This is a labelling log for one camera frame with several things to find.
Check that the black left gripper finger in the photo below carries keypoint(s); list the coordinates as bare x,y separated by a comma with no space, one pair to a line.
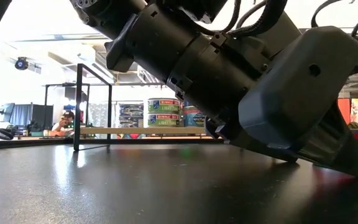
337,149

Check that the silver-lid can green label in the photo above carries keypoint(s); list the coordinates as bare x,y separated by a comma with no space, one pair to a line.
163,105

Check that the wooden shelf black metal frame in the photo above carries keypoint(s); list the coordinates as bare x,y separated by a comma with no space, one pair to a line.
135,130

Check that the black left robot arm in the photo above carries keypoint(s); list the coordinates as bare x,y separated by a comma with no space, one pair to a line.
154,46

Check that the dark green bag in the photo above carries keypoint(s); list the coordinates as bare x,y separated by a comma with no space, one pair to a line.
356,125

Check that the orange cloth partition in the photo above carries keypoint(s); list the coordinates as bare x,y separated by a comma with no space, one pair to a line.
343,112

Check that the colourful patchwork quilt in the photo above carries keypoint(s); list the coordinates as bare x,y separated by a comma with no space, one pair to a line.
134,136

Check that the person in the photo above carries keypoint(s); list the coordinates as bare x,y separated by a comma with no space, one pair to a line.
61,124

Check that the dark round ceiling device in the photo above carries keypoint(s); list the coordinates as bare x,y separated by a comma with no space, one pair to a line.
20,63

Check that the blue grey curtain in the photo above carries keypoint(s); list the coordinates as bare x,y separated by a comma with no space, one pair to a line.
20,115

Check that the black background rig frame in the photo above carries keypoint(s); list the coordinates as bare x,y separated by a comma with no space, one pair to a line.
57,84

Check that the black metal table frame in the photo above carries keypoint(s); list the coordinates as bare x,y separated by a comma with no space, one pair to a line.
26,142

